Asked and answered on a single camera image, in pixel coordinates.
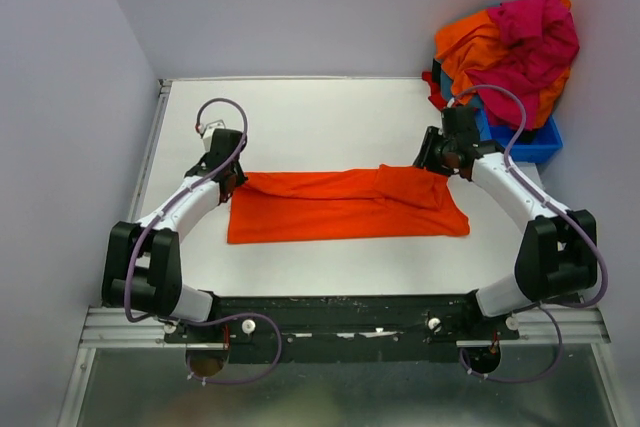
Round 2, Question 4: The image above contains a bright orange t shirt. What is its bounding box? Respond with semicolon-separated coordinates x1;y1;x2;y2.
227;164;470;244

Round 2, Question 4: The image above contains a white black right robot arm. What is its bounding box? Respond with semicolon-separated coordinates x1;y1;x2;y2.
414;106;598;339

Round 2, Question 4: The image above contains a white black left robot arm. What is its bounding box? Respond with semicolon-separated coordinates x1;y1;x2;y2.
101;128;246;342

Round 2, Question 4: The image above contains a red t shirt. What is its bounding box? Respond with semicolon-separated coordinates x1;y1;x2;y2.
422;71;447;111

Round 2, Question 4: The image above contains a teal blue t shirt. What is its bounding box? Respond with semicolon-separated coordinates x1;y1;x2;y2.
440;70;484;110

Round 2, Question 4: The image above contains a blue plastic bin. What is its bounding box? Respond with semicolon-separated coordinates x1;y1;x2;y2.
475;110;563;164

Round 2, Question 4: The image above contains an orange t shirt in pile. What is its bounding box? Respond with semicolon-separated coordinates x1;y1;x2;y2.
433;0;574;131

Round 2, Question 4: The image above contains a magenta t shirt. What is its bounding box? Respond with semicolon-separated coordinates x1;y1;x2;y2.
466;0;580;131

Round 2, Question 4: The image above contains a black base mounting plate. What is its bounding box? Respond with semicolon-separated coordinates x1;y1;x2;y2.
164;294;519;364

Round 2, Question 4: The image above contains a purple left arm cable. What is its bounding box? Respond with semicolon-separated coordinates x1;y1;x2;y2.
123;97;284;388

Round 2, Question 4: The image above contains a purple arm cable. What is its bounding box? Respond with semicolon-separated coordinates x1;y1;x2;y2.
447;84;610;383
123;97;284;388

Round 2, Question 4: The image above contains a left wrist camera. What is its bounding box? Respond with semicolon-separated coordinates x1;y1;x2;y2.
198;119;226;139

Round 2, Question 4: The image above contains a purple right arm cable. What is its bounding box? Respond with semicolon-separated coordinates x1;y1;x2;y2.
447;84;610;383

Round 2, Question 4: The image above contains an aluminium extrusion rail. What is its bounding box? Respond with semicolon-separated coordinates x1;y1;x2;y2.
79;307;165;349

